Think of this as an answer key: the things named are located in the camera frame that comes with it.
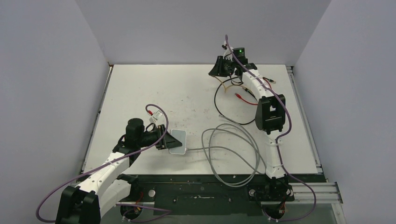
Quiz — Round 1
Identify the grey ethernet cable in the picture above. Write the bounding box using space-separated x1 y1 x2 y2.
186 114 267 188

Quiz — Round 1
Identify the aluminium right side rail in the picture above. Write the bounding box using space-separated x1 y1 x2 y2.
286 65 323 173

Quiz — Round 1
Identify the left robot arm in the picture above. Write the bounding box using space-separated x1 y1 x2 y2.
55 118 186 224

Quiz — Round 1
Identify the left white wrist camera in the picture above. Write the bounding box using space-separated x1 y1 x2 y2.
148 110 163 125

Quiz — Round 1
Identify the aluminium front rail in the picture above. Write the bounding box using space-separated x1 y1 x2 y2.
64 182 343 205

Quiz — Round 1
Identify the aluminium rail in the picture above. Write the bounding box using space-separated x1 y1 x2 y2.
80 65 114 174
64 182 343 205
286 65 323 173

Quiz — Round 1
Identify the aluminium left side rail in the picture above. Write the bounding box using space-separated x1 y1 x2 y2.
80 65 114 174

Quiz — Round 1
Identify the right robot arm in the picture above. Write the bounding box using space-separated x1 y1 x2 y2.
209 44 286 179

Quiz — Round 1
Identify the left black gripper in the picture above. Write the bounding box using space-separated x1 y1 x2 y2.
137 124 182 150

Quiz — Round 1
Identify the grey network switch box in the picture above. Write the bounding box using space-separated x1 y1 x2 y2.
169 129 187 155

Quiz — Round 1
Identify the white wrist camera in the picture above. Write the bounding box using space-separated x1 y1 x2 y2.
222 44 232 58
148 110 163 125

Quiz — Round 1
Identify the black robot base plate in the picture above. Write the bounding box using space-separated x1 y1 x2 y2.
77 174 326 220

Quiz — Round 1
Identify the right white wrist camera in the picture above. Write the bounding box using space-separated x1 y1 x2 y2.
222 44 232 58

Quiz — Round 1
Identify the red ethernet cable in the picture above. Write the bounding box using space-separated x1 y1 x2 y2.
234 77 273 106

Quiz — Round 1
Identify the black ethernet cable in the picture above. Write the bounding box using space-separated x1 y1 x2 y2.
213 75 277 126

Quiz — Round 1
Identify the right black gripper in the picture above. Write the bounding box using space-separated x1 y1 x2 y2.
209 56 236 77

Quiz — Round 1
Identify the yellow ethernet cable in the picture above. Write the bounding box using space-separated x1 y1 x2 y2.
215 76 248 93

